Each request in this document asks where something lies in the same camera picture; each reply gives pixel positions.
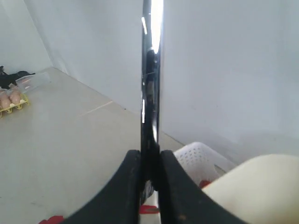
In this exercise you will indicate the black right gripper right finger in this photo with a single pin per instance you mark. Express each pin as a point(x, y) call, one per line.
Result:
point(181, 201)

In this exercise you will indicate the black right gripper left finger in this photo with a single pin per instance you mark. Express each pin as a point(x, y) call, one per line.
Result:
point(118, 202)

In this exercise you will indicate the clear plastic box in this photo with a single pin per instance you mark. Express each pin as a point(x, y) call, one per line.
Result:
point(28, 83)

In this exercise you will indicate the white perforated plastic basket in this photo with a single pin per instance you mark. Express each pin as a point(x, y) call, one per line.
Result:
point(201, 162)

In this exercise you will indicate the red scalloped placemat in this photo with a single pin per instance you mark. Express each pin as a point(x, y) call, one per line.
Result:
point(143, 210)

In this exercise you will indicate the black object on floor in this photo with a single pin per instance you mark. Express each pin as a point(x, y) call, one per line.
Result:
point(7, 79)

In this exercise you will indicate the silver table knife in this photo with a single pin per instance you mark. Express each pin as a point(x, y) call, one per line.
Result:
point(152, 41)

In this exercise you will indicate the cream plastic bin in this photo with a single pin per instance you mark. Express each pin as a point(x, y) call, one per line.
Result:
point(262, 190)

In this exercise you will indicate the red sausage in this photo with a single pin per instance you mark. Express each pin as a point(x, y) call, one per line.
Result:
point(204, 183)

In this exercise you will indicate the yellow egg tray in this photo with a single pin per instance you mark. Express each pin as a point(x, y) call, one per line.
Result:
point(12, 99)

